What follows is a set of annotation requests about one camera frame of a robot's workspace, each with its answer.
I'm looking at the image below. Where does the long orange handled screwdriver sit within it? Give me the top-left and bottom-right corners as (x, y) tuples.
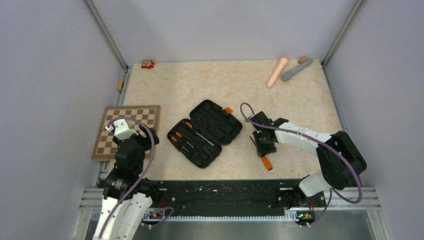
(261, 156), (273, 171)

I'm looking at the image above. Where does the black plastic tool case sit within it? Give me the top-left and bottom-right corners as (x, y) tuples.
(167, 99), (243, 169)

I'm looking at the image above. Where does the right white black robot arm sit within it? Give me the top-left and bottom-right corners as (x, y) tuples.
(246, 111), (367, 206)

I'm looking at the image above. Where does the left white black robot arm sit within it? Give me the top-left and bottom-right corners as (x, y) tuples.
(92, 127), (161, 240)

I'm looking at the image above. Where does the wooden chessboard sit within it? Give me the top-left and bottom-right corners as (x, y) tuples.
(91, 105), (162, 162)

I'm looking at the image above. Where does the left wooden block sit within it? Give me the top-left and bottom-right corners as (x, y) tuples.
(116, 78), (125, 93)

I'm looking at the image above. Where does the wooden block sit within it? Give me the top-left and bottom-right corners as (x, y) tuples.
(116, 78), (125, 93)
(297, 55), (309, 64)

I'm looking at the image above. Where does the grey toy microphone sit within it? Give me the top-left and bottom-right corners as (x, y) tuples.
(281, 58), (314, 82)

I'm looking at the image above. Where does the red toy car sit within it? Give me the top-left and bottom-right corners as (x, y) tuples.
(141, 60), (155, 69)

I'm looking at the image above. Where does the pink toy microphone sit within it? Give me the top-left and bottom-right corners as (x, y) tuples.
(265, 56), (289, 89)

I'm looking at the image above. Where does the back wooden block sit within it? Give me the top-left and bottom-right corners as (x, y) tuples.
(297, 55), (309, 64)

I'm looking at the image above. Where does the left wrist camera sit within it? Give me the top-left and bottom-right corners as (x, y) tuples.
(104, 118), (139, 141)

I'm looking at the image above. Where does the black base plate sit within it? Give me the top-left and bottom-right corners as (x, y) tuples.
(150, 179), (326, 218)

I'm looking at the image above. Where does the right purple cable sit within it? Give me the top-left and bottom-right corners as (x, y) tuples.
(239, 102), (364, 229)

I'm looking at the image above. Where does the aluminium frame rail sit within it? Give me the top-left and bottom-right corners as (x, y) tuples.
(71, 187), (395, 240)

